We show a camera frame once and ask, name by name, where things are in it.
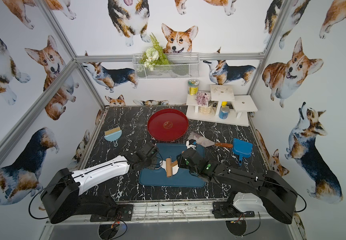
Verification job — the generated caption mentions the round metal cutter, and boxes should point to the round metal cutter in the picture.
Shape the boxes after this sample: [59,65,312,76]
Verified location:
[154,155,163,170]

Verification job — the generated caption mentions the wooden double roller pin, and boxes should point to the wooden double roller pin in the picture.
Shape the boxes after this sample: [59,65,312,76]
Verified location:
[163,158,179,178]

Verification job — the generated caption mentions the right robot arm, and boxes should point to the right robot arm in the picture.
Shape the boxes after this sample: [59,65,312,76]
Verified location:
[177,148,298,225]

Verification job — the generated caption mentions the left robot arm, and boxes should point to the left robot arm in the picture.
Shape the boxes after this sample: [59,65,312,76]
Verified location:
[40,142,159,224]

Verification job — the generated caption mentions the white dough piece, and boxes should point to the white dough piece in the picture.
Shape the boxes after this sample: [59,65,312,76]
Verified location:
[162,161,179,178]

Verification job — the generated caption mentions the metal dough scraper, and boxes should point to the metal dough scraper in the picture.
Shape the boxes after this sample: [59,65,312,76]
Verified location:
[188,132,233,149]

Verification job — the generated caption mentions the teal plastic tray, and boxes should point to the teal plastic tray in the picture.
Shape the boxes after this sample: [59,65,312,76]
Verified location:
[139,143,205,188]

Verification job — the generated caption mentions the red round tray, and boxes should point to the red round tray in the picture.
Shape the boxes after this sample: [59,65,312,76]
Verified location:
[147,109,189,142]

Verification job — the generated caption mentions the light blue hand brush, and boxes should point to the light blue hand brush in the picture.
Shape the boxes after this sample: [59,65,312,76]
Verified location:
[104,127,123,147]

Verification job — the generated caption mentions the blue can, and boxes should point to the blue can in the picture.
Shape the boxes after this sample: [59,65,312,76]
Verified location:
[219,106,230,120]

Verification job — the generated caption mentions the pink flower decoration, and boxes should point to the pink flower decoration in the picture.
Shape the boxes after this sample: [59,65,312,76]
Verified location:
[196,92,211,107]

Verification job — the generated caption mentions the white tiered shelf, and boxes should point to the white tiered shelf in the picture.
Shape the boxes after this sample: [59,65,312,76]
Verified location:
[186,85,258,127]

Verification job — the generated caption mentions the yellow sunflower seed can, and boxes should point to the yellow sunflower seed can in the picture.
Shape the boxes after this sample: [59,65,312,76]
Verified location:
[188,79,200,96]

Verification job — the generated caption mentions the artificial green white flowers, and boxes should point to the artificial green white flowers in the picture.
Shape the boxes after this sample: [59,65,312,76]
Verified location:
[139,33,171,71]

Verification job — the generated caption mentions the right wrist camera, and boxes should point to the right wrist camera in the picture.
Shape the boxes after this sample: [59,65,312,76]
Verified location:
[186,140,197,150]

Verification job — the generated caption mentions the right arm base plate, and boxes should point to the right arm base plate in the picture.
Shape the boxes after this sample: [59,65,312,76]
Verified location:
[212,202,255,219]

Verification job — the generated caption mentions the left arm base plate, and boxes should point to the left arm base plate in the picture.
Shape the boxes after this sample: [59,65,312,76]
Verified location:
[90,204,134,222]

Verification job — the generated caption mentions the white wire wall basket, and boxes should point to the white wire wall basket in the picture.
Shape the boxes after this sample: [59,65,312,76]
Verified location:
[132,53,200,80]

